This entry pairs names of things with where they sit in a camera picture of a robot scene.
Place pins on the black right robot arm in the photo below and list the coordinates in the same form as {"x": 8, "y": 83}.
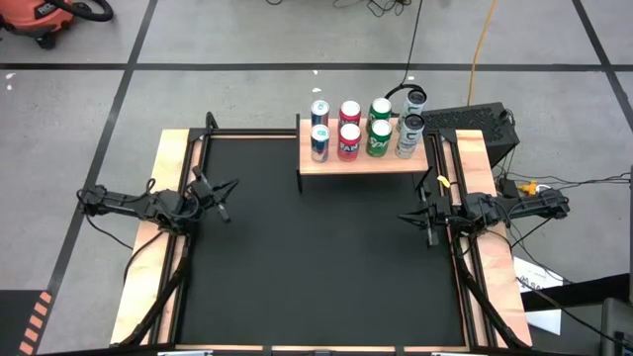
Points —
{"x": 514, "y": 210}

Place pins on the wooden shelf with black legs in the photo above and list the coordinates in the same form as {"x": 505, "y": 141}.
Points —
{"x": 356, "y": 167}

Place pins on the green Sprite soda can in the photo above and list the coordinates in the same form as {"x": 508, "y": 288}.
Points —
{"x": 381, "y": 107}
{"x": 380, "y": 143}

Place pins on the black table mat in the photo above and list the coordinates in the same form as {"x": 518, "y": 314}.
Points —
{"x": 321, "y": 247}

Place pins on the plain white paper sheet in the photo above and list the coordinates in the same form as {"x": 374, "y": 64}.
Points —
{"x": 546, "y": 321}

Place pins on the orange shop vacuum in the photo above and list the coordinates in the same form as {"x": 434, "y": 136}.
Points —
{"x": 34, "y": 12}

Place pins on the black mat orange stripes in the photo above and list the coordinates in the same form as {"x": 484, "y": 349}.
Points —
{"x": 12, "y": 321}

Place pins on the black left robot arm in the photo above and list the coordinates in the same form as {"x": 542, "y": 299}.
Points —
{"x": 128, "y": 207}

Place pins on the yellow plug adapter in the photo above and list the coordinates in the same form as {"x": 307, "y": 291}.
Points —
{"x": 530, "y": 188}

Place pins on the silver Celsius drink can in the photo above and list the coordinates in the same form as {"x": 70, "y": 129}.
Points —
{"x": 414, "y": 101}
{"x": 409, "y": 141}

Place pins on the grey box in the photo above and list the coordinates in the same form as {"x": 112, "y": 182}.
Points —
{"x": 618, "y": 316}

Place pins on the yellow tag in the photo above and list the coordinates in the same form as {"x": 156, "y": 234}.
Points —
{"x": 443, "y": 181}

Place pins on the grey metal bracket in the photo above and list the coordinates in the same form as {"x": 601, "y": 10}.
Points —
{"x": 185, "y": 353}

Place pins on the white printed paper sheet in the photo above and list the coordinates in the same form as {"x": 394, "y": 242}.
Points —
{"x": 534, "y": 274}

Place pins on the blue silver energy drink can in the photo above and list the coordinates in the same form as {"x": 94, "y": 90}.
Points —
{"x": 320, "y": 148}
{"x": 320, "y": 107}

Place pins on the red Fanta soda can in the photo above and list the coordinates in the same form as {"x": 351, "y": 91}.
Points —
{"x": 349, "y": 146}
{"x": 350, "y": 109}

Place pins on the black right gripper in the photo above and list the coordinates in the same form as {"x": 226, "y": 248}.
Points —
{"x": 447, "y": 210}

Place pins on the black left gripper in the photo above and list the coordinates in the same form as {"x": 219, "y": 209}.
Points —
{"x": 205, "y": 195}

